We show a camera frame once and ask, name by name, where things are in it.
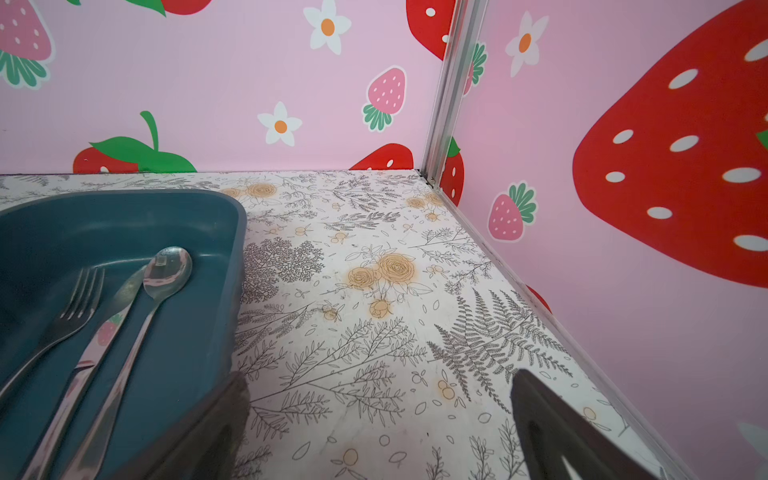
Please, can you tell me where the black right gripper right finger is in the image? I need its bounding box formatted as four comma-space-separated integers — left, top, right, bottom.
510, 370, 654, 480

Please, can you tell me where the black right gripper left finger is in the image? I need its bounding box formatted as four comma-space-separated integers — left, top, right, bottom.
111, 372, 250, 479

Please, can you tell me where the silver table knife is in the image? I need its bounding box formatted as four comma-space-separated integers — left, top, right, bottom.
19, 266, 146, 480

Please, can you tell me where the silver spoon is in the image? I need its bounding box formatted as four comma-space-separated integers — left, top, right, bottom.
62, 246, 193, 480

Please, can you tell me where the silver fork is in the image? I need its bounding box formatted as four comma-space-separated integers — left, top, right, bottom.
1, 267, 105, 404

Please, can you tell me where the teal plastic tray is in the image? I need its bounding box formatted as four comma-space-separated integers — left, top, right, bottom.
1, 190, 246, 479

